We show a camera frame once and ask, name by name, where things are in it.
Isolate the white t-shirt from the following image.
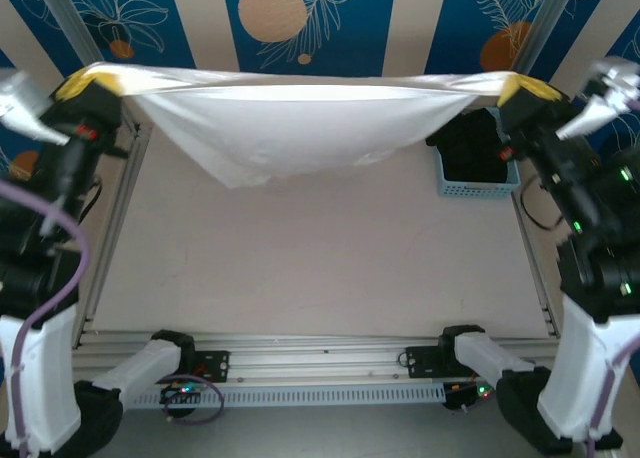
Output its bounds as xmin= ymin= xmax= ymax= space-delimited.
xmin=79 ymin=61 xmax=516 ymax=189

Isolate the black garment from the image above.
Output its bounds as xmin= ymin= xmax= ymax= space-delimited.
xmin=425 ymin=107 xmax=519 ymax=184

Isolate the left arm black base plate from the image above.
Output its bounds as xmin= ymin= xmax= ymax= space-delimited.
xmin=192 ymin=350 xmax=231 ymax=383

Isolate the small circuit board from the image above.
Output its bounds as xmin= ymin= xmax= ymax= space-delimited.
xmin=444 ymin=380 xmax=499 ymax=412
xmin=159 ymin=383 xmax=201 ymax=404

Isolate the aluminium mounting rail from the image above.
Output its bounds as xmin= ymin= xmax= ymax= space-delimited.
xmin=72 ymin=331 xmax=561 ymax=392

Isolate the blue floral wall panel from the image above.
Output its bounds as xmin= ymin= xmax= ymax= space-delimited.
xmin=221 ymin=0 xmax=399 ymax=79
xmin=0 ymin=47 xmax=66 ymax=179
xmin=424 ymin=0 xmax=551 ymax=75
xmin=549 ymin=0 xmax=640 ymax=84
xmin=64 ymin=0 xmax=199 ymax=72
xmin=0 ymin=0 xmax=66 ymax=79
xmin=594 ymin=27 xmax=640 ymax=154

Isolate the aluminium table side rail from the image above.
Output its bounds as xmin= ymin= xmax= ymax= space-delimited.
xmin=74 ymin=102 xmax=154 ymax=349
xmin=509 ymin=197 xmax=559 ymax=337

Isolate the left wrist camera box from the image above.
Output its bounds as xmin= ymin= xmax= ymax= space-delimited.
xmin=0 ymin=70 xmax=69 ymax=145

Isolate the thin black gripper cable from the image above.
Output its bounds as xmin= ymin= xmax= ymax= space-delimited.
xmin=77 ymin=175 xmax=104 ymax=222
xmin=518 ymin=175 xmax=569 ymax=232

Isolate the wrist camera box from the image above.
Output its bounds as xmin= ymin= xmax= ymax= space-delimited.
xmin=557 ymin=57 xmax=640 ymax=142
xmin=0 ymin=70 xmax=69 ymax=145

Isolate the aluminium frame post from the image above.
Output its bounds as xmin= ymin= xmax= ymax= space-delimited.
xmin=37 ymin=0 xmax=104 ymax=67
xmin=514 ymin=0 xmax=576 ymax=77

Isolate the grey slotted cable duct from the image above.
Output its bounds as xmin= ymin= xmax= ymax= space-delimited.
xmin=122 ymin=383 xmax=447 ymax=409

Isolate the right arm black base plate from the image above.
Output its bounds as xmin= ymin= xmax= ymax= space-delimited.
xmin=404 ymin=346 xmax=444 ymax=379

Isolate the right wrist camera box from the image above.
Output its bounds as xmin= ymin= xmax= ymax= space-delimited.
xmin=557 ymin=57 xmax=640 ymax=142

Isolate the light blue plastic basket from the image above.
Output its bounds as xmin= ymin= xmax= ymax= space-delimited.
xmin=434 ymin=106 xmax=522 ymax=198

